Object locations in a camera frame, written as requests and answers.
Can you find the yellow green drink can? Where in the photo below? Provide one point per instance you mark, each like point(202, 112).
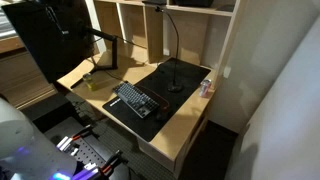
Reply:
point(87, 78)

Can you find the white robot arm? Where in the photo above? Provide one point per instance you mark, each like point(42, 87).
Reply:
point(26, 151)

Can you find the large black desk mat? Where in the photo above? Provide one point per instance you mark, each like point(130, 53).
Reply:
point(174, 80)

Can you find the red white soda can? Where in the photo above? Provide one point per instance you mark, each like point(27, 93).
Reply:
point(205, 85)

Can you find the light wooden desk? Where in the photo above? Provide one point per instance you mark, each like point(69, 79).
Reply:
point(171, 144)

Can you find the dark red wrist rest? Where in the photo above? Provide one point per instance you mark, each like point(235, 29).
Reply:
point(163, 103)

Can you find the black mechanical keyboard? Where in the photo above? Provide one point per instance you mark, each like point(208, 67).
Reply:
point(135, 99)

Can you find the black computer mouse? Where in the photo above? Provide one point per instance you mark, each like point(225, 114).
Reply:
point(162, 115)

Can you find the wooden shelf hutch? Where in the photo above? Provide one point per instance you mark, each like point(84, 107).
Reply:
point(198, 35)

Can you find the black red clamp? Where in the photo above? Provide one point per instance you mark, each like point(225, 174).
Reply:
point(86, 131)
point(116, 159)

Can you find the black computer monitor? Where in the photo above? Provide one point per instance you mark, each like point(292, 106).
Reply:
point(54, 32)

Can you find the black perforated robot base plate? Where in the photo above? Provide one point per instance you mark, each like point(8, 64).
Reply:
point(87, 151)

